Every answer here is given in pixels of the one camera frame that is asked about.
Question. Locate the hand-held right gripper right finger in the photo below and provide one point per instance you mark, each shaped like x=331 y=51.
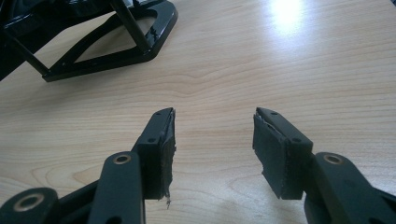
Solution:
x=280 y=155

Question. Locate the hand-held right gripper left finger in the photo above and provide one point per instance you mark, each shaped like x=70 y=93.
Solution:
x=157 y=155

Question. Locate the red and black shoe rack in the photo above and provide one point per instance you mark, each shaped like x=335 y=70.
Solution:
x=102 y=59

